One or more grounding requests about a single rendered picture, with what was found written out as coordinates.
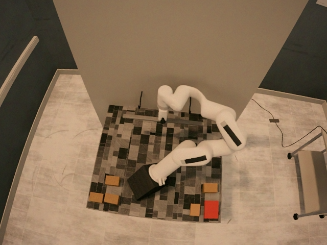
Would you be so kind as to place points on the red rectangular block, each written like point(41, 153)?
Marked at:
point(210, 209)

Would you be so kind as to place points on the beige wall panel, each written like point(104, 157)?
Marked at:
point(224, 48)

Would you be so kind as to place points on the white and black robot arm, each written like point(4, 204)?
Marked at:
point(187, 153)

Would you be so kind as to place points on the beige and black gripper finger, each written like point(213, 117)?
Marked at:
point(162, 121)

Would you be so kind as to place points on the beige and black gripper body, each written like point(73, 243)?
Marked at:
point(162, 113)

